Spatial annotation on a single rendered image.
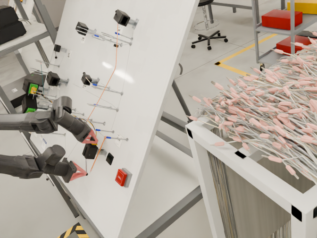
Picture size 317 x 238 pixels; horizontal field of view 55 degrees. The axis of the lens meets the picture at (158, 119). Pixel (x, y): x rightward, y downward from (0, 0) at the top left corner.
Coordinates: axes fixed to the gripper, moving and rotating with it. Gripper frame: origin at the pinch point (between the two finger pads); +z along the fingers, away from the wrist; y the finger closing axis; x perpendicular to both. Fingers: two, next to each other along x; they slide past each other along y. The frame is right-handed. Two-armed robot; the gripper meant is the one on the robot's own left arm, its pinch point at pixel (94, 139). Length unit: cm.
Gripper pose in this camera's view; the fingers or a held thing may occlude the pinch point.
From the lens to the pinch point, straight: 131.0
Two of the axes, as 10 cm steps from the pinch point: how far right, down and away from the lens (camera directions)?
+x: -6.5, 7.6, -0.7
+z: 5.3, 5.1, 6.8
